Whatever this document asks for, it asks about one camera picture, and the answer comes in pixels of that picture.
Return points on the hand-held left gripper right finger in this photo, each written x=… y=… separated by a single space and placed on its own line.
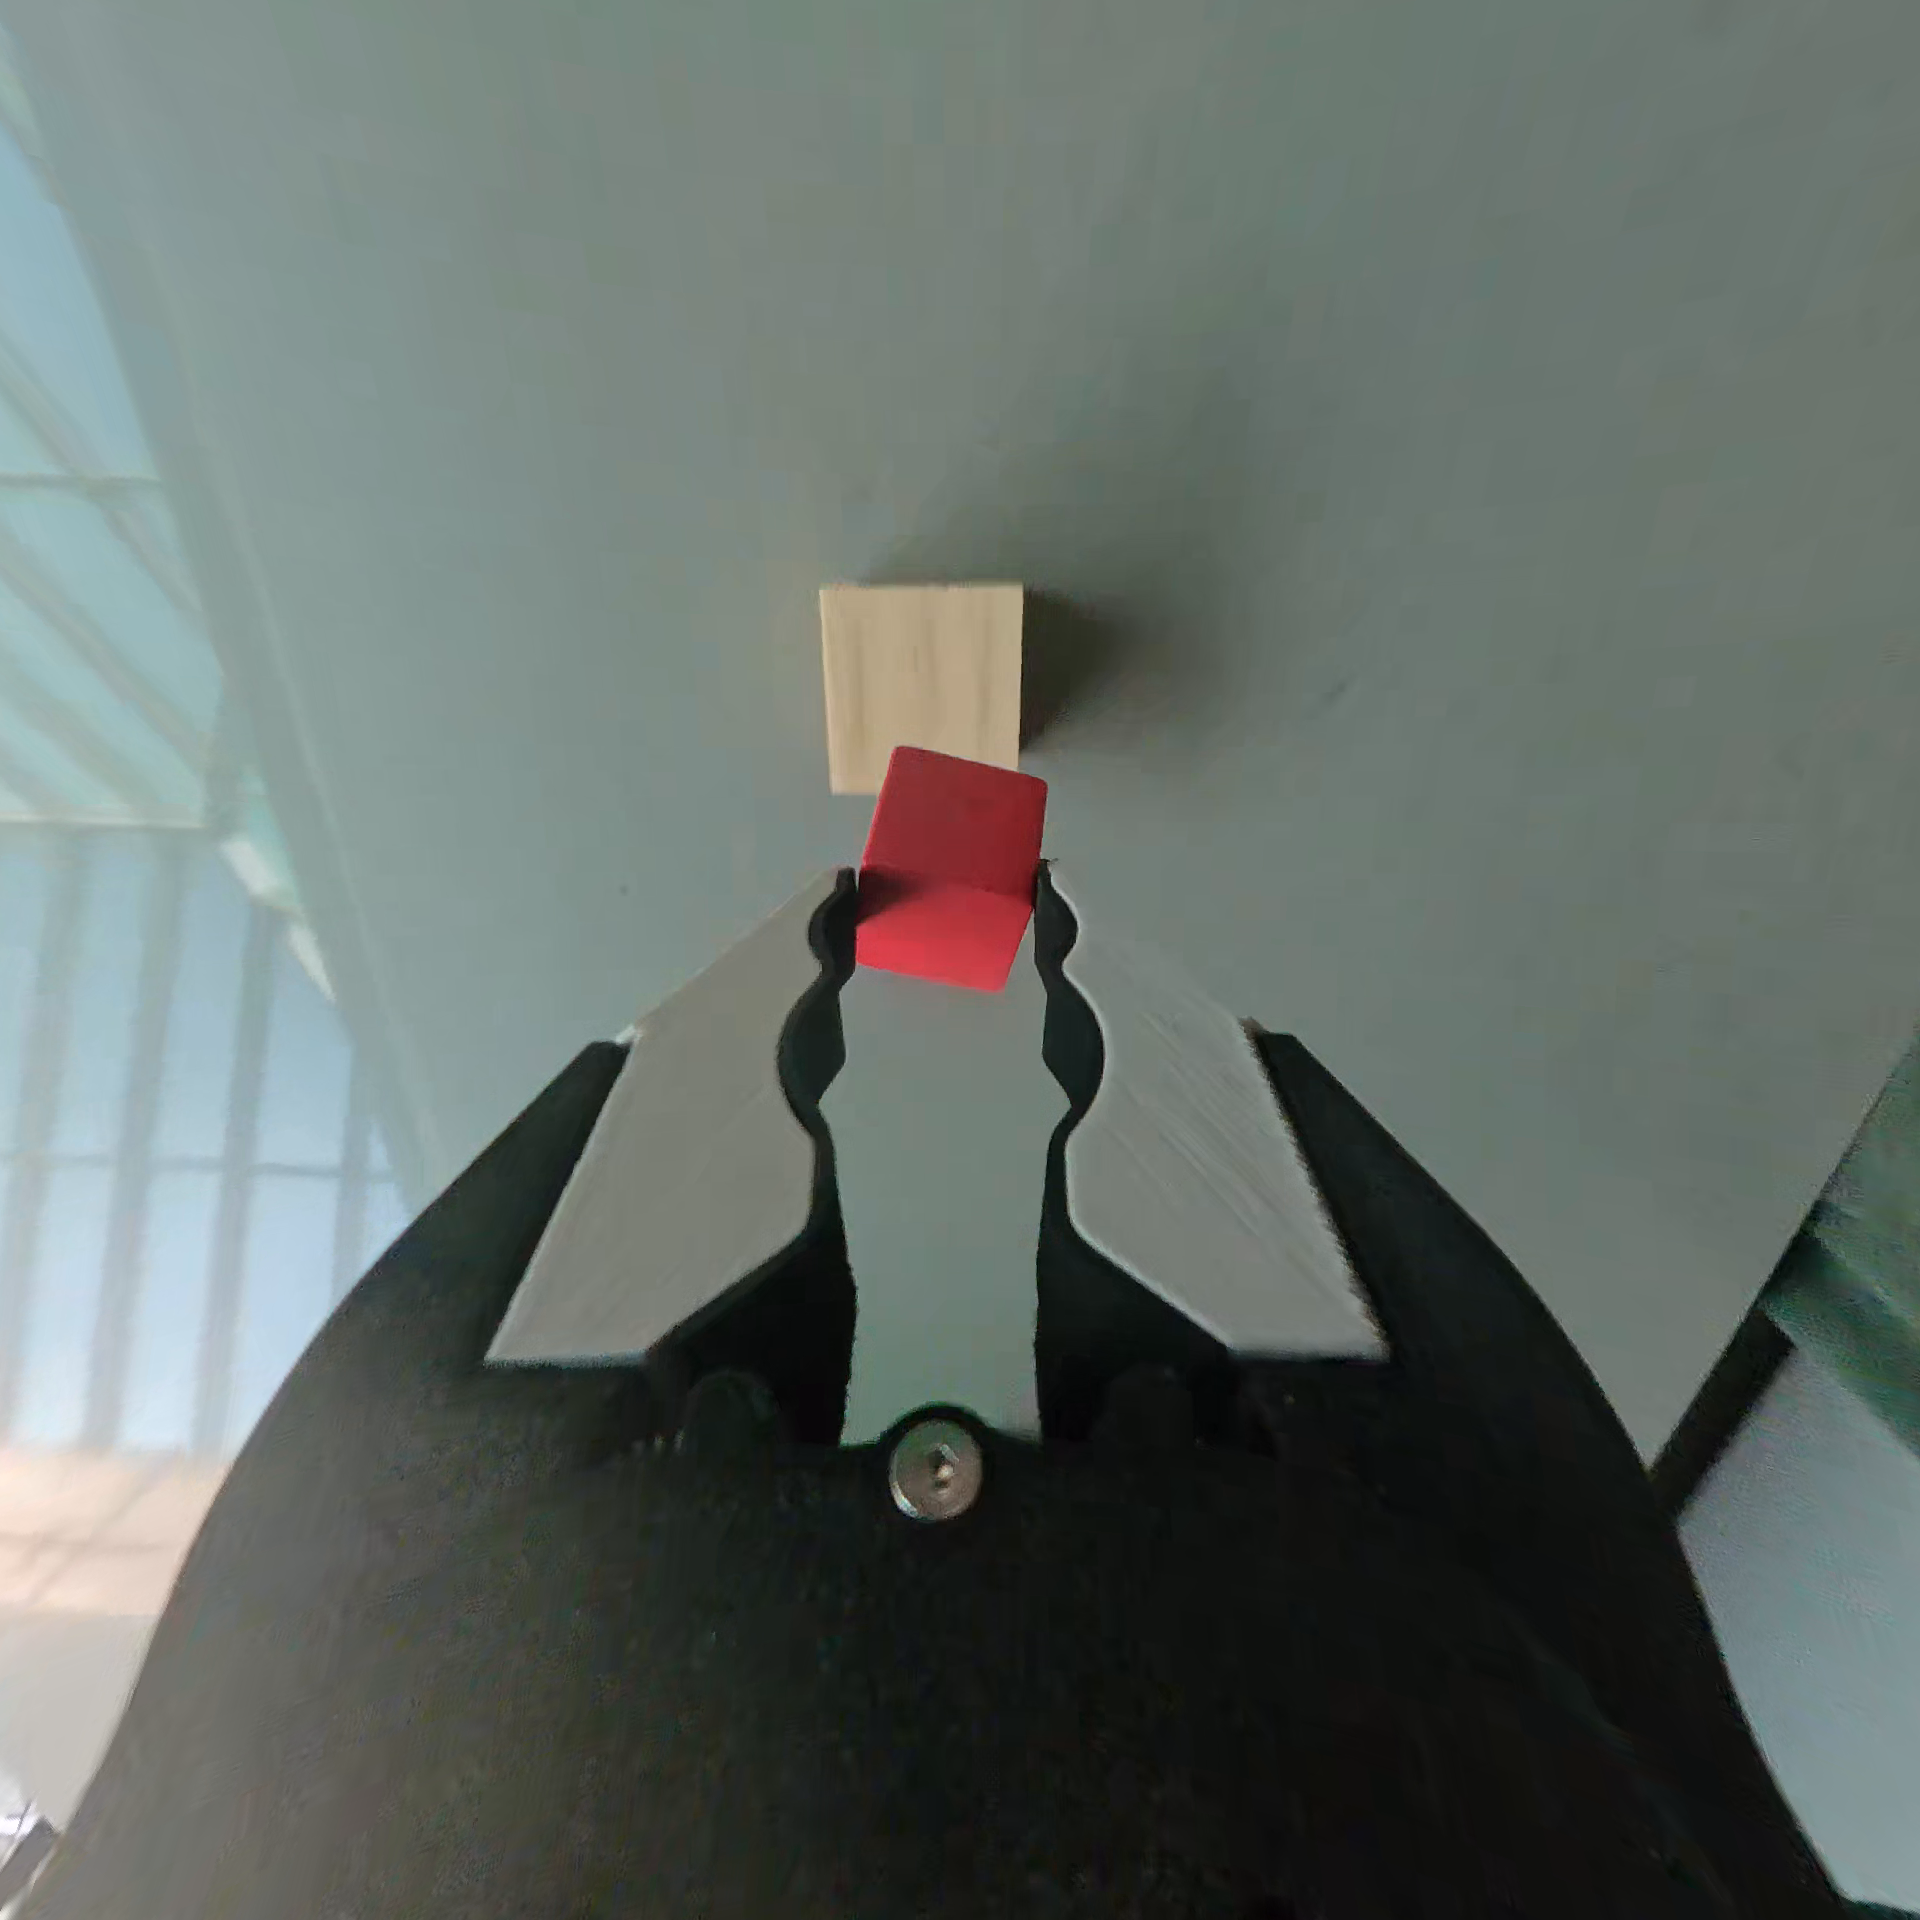
x=1215 y=1201

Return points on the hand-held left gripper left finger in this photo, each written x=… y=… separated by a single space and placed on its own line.
x=673 y=1201

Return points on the red wooden cube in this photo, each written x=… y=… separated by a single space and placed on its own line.
x=951 y=856

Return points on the large plain wooden cube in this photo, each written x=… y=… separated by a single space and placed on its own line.
x=916 y=675

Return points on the person's green clothing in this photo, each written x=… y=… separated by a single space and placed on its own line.
x=1860 y=1275

